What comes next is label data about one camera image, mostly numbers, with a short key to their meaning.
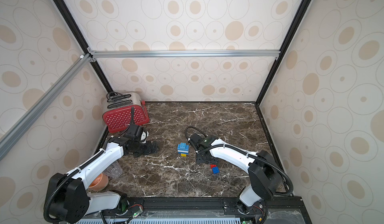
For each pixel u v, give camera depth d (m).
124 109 0.92
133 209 0.73
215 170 0.81
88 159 0.48
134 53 1.92
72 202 0.40
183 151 0.86
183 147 0.83
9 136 0.52
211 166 0.86
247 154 0.47
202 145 0.60
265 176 0.43
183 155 0.90
